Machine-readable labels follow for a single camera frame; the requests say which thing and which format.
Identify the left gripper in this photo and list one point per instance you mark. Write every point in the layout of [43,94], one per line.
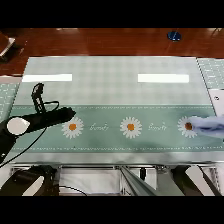
[61,115]

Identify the light blue shirt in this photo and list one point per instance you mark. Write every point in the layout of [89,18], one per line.
[208,126]

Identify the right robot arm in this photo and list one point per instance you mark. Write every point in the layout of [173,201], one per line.
[196,176]

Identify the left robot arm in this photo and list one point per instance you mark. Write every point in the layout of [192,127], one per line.
[18,126]

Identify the blue round object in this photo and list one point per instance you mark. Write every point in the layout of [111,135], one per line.
[174,35]

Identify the silver frame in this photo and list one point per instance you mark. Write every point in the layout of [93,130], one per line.
[136,183]

